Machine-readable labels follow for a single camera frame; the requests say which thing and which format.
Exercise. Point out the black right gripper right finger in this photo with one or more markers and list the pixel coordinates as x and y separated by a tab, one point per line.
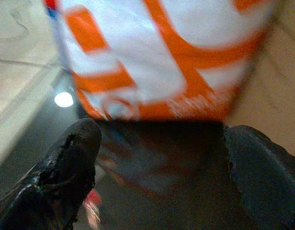
264	172

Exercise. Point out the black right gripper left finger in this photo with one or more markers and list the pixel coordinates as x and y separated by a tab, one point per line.
54	172

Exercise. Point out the orange and white box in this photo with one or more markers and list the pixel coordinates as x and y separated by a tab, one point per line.
162	60

